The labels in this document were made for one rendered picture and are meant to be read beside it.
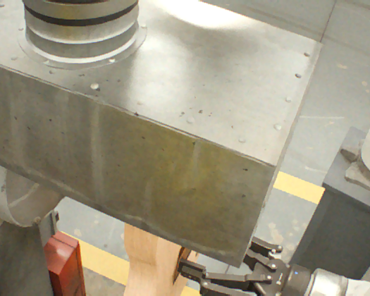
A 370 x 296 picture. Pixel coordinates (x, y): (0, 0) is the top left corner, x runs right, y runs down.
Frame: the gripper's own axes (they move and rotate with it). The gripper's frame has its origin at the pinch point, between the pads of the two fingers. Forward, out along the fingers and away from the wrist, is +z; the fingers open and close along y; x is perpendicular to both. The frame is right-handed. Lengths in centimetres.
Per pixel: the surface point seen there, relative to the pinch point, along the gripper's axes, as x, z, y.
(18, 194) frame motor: 18.9, 19.0, -18.1
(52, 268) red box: -42, 35, 11
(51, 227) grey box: -34, 38, 16
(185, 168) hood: 41.1, -3.8, -25.7
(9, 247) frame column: -17.0, 34.4, -4.5
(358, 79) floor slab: -81, -29, 220
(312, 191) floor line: -91, -22, 128
